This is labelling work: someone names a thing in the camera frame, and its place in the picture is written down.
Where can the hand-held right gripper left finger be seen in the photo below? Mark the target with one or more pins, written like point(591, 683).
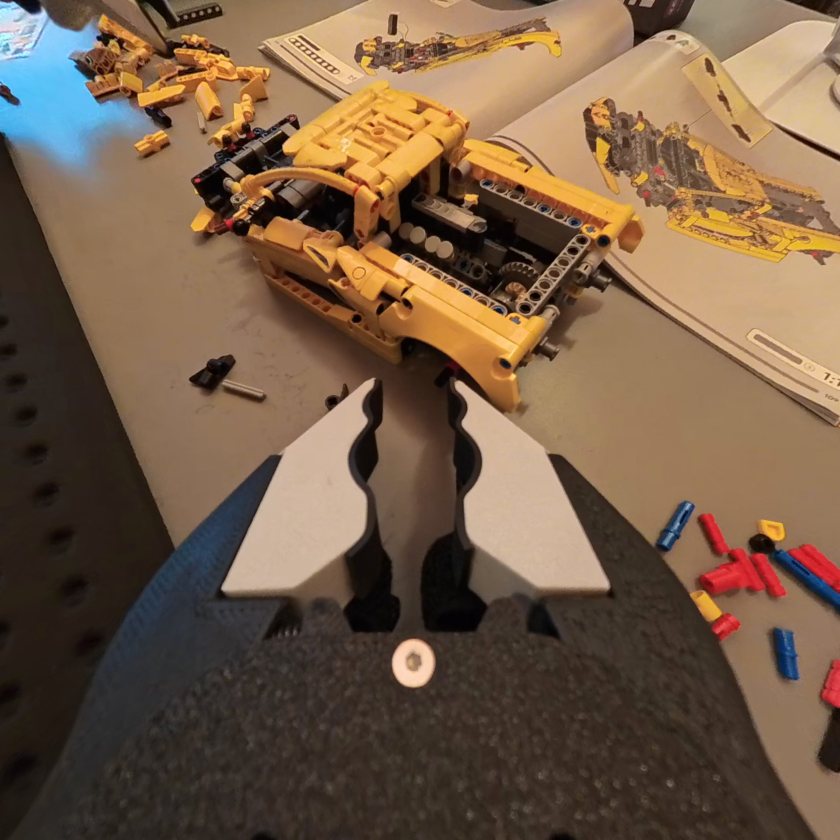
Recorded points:
point(295, 525)

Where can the pile of small coloured pins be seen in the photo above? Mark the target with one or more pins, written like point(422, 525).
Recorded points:
point(748, 571)

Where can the black beam with holes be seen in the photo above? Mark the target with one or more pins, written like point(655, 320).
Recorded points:
point(200, 10)

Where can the instruction booklet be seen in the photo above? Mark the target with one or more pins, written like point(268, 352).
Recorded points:
point(689, 282)

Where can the small orange brick piece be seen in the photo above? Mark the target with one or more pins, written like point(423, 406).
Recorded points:
point(8, 94)

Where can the sticker sheet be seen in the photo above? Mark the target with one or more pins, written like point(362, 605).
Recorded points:
point(19, 33)

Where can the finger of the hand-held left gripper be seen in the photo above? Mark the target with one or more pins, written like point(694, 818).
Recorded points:
point(124, 13)

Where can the pile of yellow brick pieces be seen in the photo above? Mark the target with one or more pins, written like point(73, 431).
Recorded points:
point(197, 79)

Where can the white document stand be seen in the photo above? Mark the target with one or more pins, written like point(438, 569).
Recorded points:
point(787, 85)

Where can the black bar piece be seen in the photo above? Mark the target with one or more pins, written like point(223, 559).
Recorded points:
point(830, 748)

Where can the grey desk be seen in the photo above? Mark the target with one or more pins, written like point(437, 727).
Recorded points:
point(131, 275)

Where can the short black connector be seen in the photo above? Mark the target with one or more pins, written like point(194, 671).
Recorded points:
point(213, 373)

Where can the small black pin piece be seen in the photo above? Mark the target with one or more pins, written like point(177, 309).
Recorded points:
point(334, 400)

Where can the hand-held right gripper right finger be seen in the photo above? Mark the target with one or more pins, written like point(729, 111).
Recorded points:
point(531, 525)

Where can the toy car set box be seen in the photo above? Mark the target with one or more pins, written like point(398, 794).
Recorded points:
point(656, 13)

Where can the yellow brick car model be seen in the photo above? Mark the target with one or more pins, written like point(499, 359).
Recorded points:
point(394, 151)

